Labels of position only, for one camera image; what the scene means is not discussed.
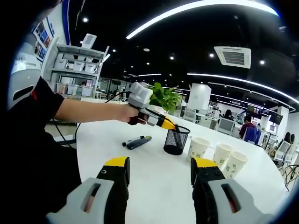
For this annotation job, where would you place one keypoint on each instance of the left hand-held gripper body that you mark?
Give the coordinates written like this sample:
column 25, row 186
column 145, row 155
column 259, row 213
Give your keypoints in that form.
column 140, row 94

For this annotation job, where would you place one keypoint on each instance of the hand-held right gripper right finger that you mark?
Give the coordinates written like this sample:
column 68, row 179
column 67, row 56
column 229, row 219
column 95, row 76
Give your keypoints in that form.
column 217, row 200

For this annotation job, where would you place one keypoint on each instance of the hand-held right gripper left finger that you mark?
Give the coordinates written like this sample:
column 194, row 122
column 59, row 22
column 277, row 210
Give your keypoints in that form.
column 100, row 200

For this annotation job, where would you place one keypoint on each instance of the black mesh pen holder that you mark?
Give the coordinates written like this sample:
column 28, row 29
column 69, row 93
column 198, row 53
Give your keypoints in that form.
column 176, row 144

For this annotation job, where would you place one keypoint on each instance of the black whiteboard marker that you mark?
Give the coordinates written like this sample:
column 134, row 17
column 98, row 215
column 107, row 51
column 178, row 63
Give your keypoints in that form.
column 133, row 140

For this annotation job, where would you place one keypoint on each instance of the white printed paper cup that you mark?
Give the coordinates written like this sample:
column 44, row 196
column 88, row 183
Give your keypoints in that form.
column 222, row 156
column 198, row 149
column 236, row 164

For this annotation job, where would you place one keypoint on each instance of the person's left hand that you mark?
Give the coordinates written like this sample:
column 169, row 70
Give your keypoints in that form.
column 128, row 114

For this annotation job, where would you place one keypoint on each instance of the green potted plant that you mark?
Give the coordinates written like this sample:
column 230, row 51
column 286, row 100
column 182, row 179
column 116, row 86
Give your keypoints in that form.
column 167, row 98

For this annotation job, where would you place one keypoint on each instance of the white office chair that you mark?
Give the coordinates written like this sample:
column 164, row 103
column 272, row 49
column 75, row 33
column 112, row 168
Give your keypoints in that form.
column 283, row 151
column 225, row 126
column 189, row 115

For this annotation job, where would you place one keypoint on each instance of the group of white storage bins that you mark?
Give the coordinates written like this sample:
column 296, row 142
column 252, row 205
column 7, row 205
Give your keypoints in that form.
column 78, row 66

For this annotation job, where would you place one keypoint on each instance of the blue jacket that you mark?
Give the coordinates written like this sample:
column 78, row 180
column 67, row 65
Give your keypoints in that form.
column 252, row 136

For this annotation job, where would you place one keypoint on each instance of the white ribbed appliance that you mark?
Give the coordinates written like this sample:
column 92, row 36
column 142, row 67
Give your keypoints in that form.
column 88, row 40

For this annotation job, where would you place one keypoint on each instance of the grey metal shelf rack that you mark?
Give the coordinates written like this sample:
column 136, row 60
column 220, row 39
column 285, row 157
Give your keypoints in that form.
column 79, row 49

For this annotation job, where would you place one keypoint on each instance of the ceiling light strip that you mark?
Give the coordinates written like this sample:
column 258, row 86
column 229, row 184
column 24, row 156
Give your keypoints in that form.
column 233, row 78
column 187, row 7

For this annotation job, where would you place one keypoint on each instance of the person's black clothing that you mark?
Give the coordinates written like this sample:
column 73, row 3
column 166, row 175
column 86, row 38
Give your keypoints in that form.
column 35, row 151

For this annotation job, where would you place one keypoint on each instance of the hanging monitor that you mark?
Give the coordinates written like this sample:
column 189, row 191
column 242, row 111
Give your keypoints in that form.
column 275, row 118
column 254, row 112

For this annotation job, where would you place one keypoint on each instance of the ceiling air conditioner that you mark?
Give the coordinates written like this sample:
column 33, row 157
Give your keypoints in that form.
column 232, row 57

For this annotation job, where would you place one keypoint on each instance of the white worn chest device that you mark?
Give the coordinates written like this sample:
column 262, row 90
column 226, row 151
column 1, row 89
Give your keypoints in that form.
column 23, row 77

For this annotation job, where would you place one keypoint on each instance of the wall poster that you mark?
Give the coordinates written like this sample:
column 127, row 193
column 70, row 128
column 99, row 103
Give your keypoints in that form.
column 43, row 39

